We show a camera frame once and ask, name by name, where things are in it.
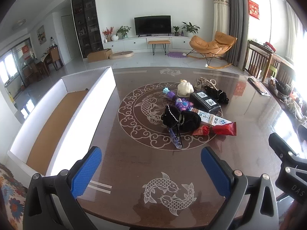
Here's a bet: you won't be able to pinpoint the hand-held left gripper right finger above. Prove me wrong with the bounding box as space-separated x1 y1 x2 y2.
201 146 280 230

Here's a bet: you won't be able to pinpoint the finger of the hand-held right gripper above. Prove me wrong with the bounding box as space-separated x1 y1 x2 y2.
269 132 307 166

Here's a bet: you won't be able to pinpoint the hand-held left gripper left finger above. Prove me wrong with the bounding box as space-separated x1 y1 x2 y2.
23 146 102 230

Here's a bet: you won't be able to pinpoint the red snack packet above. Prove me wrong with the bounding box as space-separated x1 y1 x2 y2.
192 122 237 136

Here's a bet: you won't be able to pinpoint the black rimless glasses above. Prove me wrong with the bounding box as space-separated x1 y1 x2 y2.
168 127 184 149

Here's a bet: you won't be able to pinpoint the black velvet pouch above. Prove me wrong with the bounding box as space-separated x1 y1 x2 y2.
204 85 229 105
179 111 202 133

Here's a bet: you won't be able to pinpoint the white medicine box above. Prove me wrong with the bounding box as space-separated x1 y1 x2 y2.
188 108 232 126

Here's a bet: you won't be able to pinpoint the white cardboard box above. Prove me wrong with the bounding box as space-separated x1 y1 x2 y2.
7 67 117 176

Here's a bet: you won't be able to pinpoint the black pouch with bead trim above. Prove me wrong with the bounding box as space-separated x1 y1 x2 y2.
161 105 181 128

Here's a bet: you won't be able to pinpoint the black box with white label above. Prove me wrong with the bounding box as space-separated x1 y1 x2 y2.
189 90 220 114

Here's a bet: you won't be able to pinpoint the purple lobster toy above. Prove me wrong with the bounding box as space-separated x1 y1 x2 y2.
175 97 194 111

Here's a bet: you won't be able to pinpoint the cream plush toy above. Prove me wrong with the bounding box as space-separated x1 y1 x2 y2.
177 79 194 98

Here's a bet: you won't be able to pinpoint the purple carrot toy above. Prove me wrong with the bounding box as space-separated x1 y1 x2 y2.
163 88 179 101

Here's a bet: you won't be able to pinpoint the brown patterned wooden desktop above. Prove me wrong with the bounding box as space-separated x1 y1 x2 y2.
48 67 307 230

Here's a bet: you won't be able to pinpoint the pile of assorted bags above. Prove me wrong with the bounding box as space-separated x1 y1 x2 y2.
267 75 307 125

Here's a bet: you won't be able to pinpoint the dark flat packet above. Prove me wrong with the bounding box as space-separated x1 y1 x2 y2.
247 75 271 97

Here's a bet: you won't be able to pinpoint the floral printed blanket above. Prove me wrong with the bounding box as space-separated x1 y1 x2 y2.
0 163 28 230

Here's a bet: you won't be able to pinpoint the dark wooden chair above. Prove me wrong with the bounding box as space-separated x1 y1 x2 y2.
245 40 272 78

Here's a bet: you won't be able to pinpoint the wooden dining table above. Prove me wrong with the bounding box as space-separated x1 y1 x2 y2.
40 53 52 77

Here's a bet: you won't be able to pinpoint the brown cardboard box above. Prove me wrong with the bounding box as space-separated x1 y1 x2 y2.
87 48 113 63

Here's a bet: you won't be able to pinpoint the brown dining chair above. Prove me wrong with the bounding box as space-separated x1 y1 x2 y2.
49 45 64 71

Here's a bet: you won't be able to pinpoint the round beige floor cushion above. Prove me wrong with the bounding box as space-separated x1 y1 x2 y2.
109 50 134 60

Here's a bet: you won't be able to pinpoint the white sheer curtain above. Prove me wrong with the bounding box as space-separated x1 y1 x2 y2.
285 2 307 60

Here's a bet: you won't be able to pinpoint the orange rocking chair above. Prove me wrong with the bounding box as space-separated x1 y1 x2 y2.
187 31 238 69

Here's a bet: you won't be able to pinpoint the white television cabinet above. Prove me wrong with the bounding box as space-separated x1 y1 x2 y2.
103 35 192 52

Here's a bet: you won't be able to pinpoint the white door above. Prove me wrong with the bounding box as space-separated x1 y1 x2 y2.
61 15 72 60

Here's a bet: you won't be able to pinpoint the wooden bench with metal legs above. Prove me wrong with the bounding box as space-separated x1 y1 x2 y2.
148 40 171 55

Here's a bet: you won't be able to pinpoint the grey curtain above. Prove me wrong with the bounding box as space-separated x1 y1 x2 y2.
221 0 250 67

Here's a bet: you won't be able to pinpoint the red flowers in vase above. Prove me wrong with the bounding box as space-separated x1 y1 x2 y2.
102 27 114 42

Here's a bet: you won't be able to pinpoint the large leafy potted plant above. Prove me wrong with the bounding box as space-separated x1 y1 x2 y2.
181 21 201 37

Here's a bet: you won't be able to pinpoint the green plant in glass vase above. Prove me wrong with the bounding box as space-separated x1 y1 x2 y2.
116 25 131 39

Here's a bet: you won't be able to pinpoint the covered standing air conditioner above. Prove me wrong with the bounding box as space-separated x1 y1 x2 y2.
212 0 231 40

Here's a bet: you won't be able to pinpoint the dark glass display cabinet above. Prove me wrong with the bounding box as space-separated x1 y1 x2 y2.
71 0 104 58

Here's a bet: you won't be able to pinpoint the black television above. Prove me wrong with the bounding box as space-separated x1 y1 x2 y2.
134 16 172 37

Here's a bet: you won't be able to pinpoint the metal wire hair clip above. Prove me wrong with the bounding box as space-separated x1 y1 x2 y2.
194 77 217 90

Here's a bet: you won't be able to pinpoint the red wall hanging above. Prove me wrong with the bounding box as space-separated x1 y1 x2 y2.
248 0 261 20

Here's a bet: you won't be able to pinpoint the framed wall painting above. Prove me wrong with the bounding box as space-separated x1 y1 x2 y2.
36 25 46 44

